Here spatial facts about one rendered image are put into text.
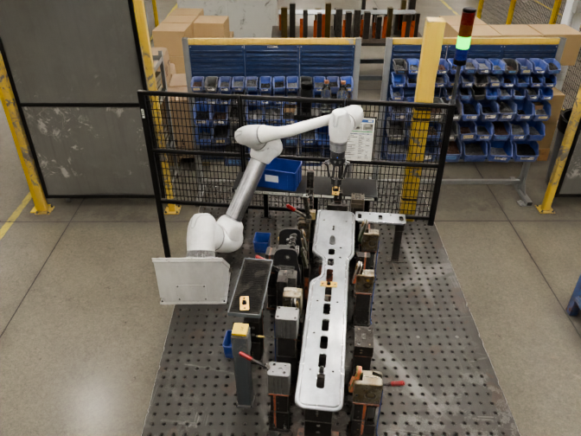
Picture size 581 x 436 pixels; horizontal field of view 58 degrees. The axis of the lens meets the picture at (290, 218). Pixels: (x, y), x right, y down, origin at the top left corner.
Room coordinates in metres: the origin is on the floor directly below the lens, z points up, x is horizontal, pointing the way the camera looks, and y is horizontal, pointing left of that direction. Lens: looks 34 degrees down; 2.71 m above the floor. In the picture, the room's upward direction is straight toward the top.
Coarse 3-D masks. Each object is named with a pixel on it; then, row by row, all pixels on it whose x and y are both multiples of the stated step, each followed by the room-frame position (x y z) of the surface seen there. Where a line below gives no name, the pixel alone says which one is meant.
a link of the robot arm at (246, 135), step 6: (246, 126) 2.67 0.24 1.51; (252, 126) 2.64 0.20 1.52; (258, 126) 2.63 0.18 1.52; (240, 132) 2.66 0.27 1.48; (246, 132) 2.63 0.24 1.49; (252, 132) 2.61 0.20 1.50; (240, 138) 2.64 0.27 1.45; (246, 138) 2.62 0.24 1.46; (252, 138) 2.60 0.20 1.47; (246, 144) 2.65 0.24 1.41; (252, 144) 2.64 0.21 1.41; (258, 144) 2.63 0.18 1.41; (264, 144) 2.67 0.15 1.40; (258, 150) 2.68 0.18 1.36
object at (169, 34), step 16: (176, 16) 7.09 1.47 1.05; (192, 16) 7.09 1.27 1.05; (208, 16) 7.09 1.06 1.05; (224, 16) 7.09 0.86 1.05; (160, 32) 6.40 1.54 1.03; (176, 32) 6.39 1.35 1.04; (192, 32) 6.79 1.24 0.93; (208, 32) 6.77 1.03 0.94; (224, 32) 6.78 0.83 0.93; (176, 48) 6.39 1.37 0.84; (176, 64) 6.40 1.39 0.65
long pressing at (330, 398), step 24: (336, 216) 2.54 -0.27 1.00; (336, 240) 2.30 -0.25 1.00; (336, 264) 2.10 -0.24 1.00; (312, 288) 1.92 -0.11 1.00; (336, 288) 1.92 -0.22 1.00; (312, 312) 1.75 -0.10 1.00; (336, 312) 1.75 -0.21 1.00; (312, 336) 1.61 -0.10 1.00; (336, 336) 1.61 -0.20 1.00; (312, 360) 1.47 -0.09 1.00; (336, 360) 1.47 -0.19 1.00; (312, 384) 1.35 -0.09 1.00; (336, 384) 1.35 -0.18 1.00; (312, 408) 1.25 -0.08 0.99; (336, 408) 1.24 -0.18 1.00
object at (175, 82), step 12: (156, 48) 5.70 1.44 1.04; (168, 60) 5.66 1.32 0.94; (168, 72) 5.55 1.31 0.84; (168, 84) 5.46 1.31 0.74; (180, 84) 5.45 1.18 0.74; (180, 120) 4.99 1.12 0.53; (180, 132) 4.99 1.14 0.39; (180, 144) 4.99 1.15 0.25; (168, 156) 4.98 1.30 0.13; (180, 156) 4.99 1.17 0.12
